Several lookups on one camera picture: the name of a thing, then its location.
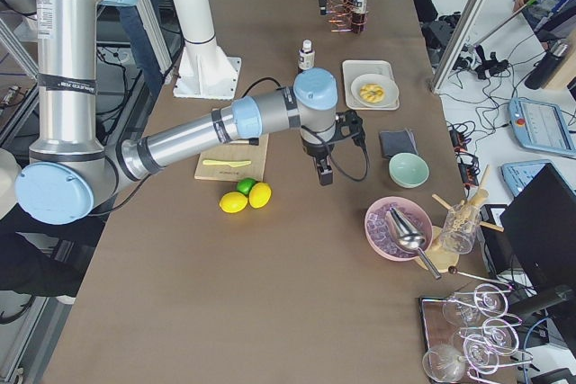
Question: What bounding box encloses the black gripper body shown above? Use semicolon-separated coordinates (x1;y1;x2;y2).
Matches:
300;110;364;159

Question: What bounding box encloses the white rectangular tray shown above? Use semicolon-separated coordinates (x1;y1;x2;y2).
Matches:
342;59;400;111

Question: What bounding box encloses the wine glass on tray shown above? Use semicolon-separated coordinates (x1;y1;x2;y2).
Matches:
442;283;509;327

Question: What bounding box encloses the white round plate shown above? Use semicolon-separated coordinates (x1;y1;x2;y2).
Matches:
351;73;400;109

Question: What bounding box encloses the grey folded cloth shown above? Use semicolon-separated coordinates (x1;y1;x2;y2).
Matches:
379;129;419;158

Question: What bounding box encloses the yellow lemon far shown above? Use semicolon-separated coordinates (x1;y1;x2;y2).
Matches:
248;182;272;209

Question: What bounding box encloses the yellow lemon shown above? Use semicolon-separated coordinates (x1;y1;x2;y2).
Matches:
248;182;272;209
219;192;248;214

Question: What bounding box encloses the mint green bowl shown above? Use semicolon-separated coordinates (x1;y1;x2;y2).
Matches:
389;153;430;189

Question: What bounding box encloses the green lime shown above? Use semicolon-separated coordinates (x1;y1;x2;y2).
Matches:
236;177;257;195

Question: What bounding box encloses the pink ice bowl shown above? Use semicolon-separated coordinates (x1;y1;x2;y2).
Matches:
364;196;433;262

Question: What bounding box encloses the bamboo cutting board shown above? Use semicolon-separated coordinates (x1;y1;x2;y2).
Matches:
194;135;269;182

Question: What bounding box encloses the yellow lemon near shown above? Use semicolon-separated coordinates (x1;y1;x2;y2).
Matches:
219;192;248;214

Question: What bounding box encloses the metal ice scoop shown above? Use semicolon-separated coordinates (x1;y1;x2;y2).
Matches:
384;207;441;280

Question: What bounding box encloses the yellow plastic knife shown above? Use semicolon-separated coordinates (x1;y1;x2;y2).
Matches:
202;159;252;168

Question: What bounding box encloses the clear glass pitcher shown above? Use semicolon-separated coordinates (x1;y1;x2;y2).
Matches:
439;203;480;255

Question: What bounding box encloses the teach pendant tablet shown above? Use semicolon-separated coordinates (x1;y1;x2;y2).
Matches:
508;97;575;158

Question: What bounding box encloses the black monitor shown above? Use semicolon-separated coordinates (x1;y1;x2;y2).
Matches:
501;165;575;289

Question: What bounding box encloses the copper wire bottle rack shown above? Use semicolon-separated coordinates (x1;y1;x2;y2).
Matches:
327;0;367;33

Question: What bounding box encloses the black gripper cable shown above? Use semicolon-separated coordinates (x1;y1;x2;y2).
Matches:
233;76;371;183

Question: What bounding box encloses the braided ring bread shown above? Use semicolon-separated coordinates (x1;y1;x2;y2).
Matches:
359;83;385;104

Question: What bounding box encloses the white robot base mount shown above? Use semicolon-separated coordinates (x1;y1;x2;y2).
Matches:
173;0;241;100

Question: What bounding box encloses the aluminium frame post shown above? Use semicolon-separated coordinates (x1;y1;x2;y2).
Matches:
430;0;485;94

